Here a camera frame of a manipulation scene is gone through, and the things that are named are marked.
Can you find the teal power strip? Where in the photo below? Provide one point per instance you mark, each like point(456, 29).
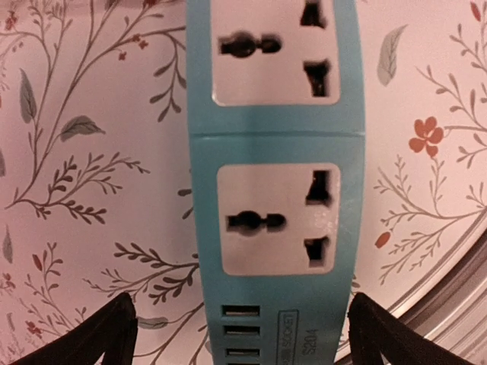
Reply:
point(276, 120)

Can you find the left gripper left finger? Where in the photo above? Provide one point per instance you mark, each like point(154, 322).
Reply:
point(108, 335)

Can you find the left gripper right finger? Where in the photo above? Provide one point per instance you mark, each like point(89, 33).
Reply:
point(375, 335)

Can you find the floral table mat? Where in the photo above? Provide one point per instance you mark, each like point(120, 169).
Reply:
point(96, 183)

